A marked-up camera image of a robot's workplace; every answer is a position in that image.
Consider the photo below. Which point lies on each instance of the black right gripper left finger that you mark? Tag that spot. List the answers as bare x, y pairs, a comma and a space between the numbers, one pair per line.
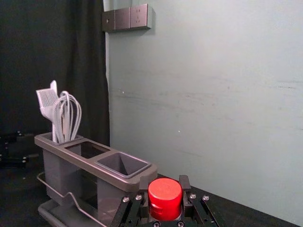
129, 209

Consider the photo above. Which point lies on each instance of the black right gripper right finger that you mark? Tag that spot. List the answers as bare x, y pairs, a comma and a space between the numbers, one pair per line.
198, 209

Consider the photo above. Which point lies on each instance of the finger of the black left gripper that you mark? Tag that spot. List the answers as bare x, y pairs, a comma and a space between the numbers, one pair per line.
14, 142
13, 162

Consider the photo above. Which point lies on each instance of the bottle with red cap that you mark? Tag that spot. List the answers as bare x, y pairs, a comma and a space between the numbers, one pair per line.
165, 198

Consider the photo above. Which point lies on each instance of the white slotted spatula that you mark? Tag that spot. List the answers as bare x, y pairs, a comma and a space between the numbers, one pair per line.
47, 101

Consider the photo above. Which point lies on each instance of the grey three-compartment utensil holder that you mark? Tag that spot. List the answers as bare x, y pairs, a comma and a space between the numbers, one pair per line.
71, 170

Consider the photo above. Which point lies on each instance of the black rack with steel bars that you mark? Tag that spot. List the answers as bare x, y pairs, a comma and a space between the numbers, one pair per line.
54, 214

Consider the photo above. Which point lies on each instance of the black curtain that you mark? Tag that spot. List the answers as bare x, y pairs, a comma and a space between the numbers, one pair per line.
47, 47

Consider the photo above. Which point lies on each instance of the grey wall socket box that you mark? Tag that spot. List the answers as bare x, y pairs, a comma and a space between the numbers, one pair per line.
129, 17

